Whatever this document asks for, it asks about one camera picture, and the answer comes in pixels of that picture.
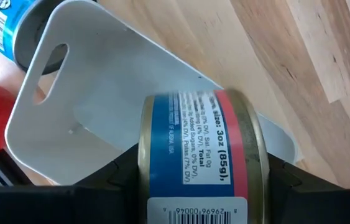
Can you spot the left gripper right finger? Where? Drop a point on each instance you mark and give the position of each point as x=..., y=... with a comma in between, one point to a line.
x=317, y=208

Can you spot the blue red label tin can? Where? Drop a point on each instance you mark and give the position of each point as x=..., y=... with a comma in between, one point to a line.
x=193, y=149

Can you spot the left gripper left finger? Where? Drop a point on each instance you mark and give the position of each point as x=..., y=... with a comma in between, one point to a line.
x=69, y=205

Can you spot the teal label tin can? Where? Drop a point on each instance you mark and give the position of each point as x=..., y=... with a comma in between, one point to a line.
x=3, y=28

